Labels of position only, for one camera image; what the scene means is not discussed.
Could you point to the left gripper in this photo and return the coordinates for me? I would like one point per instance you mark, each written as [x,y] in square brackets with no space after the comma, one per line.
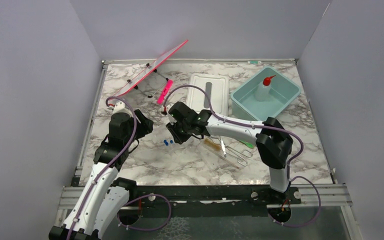
[145,126]

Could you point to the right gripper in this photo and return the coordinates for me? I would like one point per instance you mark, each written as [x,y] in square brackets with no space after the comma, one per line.
[171,127]

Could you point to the metal wire tongs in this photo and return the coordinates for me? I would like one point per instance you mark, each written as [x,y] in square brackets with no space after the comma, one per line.
[241,157]

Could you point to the red capped squeeze bottle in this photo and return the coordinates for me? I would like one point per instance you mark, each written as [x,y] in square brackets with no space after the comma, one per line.
[262,92]

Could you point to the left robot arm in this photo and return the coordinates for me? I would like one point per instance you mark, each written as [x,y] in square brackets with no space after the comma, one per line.
[105,193]

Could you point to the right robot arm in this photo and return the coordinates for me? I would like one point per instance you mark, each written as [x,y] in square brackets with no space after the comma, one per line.
[273,142]

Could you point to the clear glass rod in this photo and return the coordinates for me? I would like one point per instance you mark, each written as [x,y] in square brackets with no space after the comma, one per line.
[206,157]

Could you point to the clear test tube rack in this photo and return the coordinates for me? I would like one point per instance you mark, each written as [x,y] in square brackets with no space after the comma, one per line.
[173,150]

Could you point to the metal tweezers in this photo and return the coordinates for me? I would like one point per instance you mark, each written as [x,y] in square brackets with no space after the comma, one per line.
[223,147]

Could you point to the white plastic lid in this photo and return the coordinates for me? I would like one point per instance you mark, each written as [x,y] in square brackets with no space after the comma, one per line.
[217,89]

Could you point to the pink acrylic stand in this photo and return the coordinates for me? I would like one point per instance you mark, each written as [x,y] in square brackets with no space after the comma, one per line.
[147,70]

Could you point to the green spatula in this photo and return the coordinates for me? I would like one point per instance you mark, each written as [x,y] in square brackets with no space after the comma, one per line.
[249,145]

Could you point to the teal plastic bin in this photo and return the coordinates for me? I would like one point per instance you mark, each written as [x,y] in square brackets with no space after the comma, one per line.
[283,91]

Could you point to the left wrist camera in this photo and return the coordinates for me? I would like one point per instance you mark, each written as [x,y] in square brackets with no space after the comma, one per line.
[120,107]

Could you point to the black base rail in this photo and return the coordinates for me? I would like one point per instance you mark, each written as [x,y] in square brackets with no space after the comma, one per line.
[196,201]

